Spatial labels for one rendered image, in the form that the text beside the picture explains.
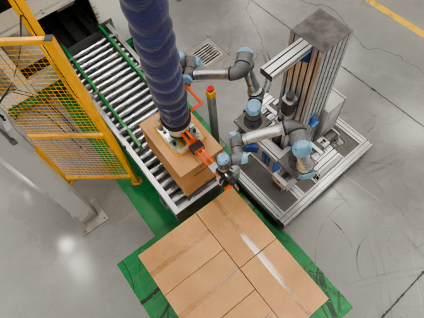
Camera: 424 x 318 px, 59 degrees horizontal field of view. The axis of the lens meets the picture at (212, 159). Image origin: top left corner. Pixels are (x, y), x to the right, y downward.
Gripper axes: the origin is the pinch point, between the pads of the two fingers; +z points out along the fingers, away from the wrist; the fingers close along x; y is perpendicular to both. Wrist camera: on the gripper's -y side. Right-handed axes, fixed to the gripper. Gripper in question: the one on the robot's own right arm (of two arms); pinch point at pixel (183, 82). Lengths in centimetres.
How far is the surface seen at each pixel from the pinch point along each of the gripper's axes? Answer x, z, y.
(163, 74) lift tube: -31, -74, 40
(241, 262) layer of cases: -43, 67, 130
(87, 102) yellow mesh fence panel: -72, -28, -10
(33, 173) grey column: -133, 0, -4
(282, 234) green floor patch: 12, 122, 126
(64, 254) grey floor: -171, 121, 10
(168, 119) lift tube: -34, -22, 35
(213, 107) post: 20.2, 43.1, 9.5
